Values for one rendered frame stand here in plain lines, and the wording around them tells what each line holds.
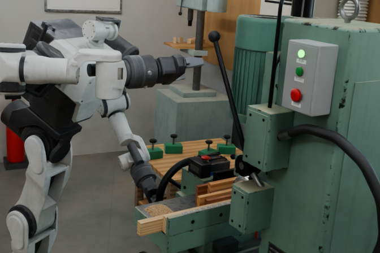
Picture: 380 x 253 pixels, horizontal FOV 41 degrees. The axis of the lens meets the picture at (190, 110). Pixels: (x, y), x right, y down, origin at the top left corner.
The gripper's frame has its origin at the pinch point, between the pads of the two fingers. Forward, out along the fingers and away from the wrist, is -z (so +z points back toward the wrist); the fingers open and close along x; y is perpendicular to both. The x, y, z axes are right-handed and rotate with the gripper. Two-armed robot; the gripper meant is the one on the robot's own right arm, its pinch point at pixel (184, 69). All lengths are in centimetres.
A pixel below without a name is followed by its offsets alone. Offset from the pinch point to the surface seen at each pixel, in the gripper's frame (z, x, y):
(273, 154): -7.4, -18.2, 30.2
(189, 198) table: -10.4, 31.2, 33.7
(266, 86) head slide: -17.0, -12.0, 10.7
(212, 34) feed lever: -8.8, -5.4, -8.2
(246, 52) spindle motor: -15.8, -9.1, -0.8
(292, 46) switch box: -6.8, -35.1, 8.7
